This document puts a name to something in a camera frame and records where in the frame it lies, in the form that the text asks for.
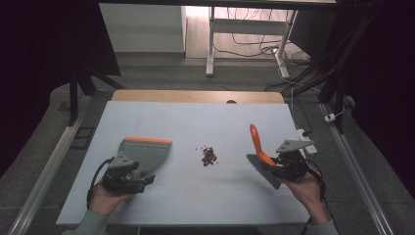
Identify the grey dustpan with orange edge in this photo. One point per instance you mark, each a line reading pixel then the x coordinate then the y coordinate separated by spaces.
pixel 148 155

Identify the black metal stand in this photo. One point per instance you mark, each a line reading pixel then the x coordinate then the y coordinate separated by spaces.
pixel 73 98
pixel 339 81

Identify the wooden table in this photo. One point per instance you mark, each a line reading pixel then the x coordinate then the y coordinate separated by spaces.
pixel 182 96

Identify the black plug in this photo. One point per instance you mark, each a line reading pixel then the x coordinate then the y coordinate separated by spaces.
pixel 305 133

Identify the person's left hand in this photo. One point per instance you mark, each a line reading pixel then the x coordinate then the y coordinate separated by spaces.
pixel 104 200

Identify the pile of red crumbs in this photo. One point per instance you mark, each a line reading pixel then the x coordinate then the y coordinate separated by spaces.
pixel 208 157

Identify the aluminium rail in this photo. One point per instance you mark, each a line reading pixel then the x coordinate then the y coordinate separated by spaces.
pixel 354 169
pixel 52 161

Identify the black rectangular floor frame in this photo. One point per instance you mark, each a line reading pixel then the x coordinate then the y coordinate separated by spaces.
pixel 82 137

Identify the small white adapter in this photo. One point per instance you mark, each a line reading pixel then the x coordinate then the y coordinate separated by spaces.
pixel 330 117

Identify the white desk frame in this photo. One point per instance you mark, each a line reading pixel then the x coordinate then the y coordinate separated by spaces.
pixel 248 26

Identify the black curtain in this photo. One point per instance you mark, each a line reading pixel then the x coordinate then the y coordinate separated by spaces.
pixel 388 81
pixel 39 65

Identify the light blue table mat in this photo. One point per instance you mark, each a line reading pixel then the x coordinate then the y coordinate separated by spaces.
pixel 202 124

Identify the white cabinet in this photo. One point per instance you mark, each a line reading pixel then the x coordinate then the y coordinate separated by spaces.
pixel 143 27

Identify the white power strip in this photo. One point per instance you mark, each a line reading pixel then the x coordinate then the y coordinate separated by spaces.
pixel 310 148

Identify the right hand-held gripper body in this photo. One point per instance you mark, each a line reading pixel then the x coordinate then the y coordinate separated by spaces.
pixel 293 163

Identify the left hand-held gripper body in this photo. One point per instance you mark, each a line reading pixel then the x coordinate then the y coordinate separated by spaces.
pixel 122 182

